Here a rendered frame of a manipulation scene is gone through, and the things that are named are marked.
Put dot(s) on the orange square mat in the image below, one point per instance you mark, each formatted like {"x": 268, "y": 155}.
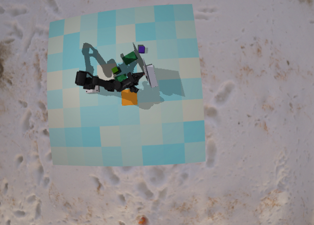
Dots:
{"x": 128, "y": 97}

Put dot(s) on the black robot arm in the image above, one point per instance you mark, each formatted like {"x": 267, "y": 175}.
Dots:
{"x": 111, "y": 85}

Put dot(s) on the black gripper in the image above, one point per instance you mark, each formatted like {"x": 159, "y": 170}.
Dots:
{"x": 132, "y": 78}

